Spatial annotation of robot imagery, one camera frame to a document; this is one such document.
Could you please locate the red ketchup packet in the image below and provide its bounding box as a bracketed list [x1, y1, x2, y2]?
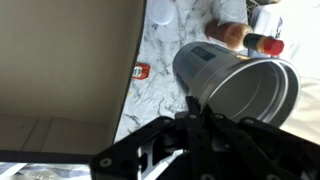
[132, 61, 152, 81]

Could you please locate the white round container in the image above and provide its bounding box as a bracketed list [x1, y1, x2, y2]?
[146, 0, 176, 26]

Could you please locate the grey striped cloth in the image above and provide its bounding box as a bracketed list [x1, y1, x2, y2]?
[0, 161, 93, 180]

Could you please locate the brown sauce bottle red cap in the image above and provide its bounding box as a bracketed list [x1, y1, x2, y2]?
[204, 19, 285, 57]

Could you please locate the silver metal cup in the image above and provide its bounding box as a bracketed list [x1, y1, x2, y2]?
[172, 40, 302, 128]

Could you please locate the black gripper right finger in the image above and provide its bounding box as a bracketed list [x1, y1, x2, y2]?
[201, 105, 320, 180]

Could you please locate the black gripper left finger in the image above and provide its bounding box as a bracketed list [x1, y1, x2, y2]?
[89, 95, 205, 180]

